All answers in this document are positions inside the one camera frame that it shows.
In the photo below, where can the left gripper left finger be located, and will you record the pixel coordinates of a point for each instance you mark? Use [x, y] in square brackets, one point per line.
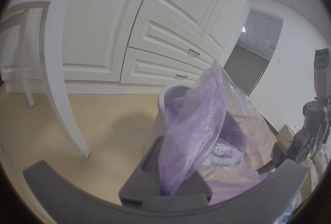
[144, 171]

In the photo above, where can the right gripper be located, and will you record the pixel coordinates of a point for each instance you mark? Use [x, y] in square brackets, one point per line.
[280, 153]

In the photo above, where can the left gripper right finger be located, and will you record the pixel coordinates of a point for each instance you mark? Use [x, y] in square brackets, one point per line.
[197, 186]

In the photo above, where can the purple plastic bag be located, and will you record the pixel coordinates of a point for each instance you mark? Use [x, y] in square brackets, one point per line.
[196, 119]

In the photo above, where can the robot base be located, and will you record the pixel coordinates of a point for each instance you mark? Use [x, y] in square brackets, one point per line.
[316, 173]

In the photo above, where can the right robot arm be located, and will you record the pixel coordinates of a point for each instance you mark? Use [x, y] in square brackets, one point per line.
[314, 114]

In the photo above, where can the white trash bin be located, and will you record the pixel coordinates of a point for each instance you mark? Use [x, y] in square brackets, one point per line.
[160, 119]

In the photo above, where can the grey curtain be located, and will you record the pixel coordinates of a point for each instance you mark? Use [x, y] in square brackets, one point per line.
[245, 70]

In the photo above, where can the white chair dark grey seat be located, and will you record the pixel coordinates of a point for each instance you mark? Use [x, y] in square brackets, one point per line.
[57, 62]

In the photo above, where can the white wardrobe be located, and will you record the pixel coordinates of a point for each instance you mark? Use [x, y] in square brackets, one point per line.
[155, 10]

